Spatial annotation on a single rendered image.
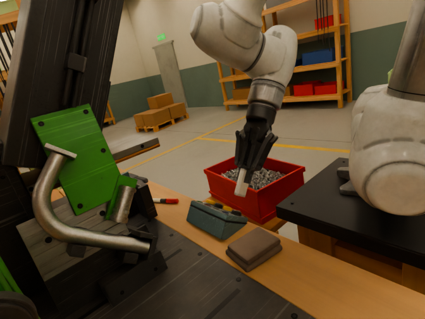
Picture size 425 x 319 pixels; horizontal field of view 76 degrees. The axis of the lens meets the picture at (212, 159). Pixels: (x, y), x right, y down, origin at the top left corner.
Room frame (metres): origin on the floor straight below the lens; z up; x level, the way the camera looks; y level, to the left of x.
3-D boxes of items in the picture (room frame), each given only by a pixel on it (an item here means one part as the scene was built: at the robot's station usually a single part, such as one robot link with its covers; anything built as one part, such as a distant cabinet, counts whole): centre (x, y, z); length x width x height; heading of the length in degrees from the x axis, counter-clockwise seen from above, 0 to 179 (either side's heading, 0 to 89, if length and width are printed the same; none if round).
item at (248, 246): (0.48, -0.04, 0.91); 0.10 x 0.08 x 0.03; 117
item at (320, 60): (6.15, -1.77, 1.10); 3.01 x 0.55 x 2.20; 40
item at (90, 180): (0.58, 0.28, 1.17); 0.13 x 0.12 x 0.20; 36
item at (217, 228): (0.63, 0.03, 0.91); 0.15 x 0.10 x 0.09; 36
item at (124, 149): (0.73, 0.35, 1.11); 0.39 x 0.16 x 0.03; 126
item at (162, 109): (7.18, 1.07, 0.37); 1.20 x 0.80 x 0.74; 138
